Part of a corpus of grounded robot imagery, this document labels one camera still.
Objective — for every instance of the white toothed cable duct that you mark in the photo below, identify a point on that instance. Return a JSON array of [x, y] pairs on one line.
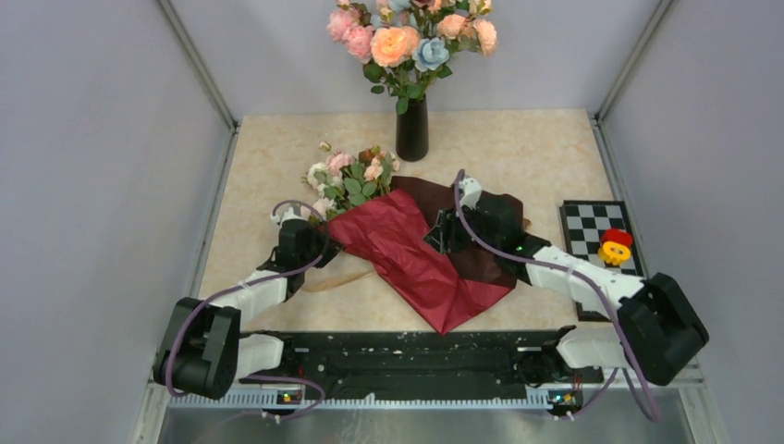
[[262, 398]]

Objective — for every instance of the pink white rose stems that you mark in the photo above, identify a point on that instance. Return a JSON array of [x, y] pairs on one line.
[[344, 180]]

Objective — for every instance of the black cylindrical vase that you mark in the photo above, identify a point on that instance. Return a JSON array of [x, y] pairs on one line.
[[412, 132]]

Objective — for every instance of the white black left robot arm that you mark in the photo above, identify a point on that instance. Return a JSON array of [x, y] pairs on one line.
[[206, 346]]

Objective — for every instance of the red paper bouquet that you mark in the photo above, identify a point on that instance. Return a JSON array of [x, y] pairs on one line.
[[446, 314]]

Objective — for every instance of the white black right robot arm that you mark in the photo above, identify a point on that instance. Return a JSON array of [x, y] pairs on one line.
[[652, 326]]

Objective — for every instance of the beige satin ribbon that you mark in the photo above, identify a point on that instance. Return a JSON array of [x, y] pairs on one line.
[[337, 282]]

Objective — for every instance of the red yellow toy block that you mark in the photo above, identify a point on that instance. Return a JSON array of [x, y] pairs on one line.
[[615, 247]]

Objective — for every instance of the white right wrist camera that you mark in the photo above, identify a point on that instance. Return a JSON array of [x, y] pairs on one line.
[[469, 192]]

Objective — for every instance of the colourful artificial flower bunch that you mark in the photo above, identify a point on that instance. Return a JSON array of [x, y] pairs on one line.
[[406, 46]]

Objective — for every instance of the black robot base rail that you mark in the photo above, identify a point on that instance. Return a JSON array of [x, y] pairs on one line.
[[426, 366]]

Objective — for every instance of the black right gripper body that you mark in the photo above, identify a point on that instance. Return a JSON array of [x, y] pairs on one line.
[[451, 222]]

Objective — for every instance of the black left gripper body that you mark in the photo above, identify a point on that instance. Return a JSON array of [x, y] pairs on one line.
[[315, 241]]

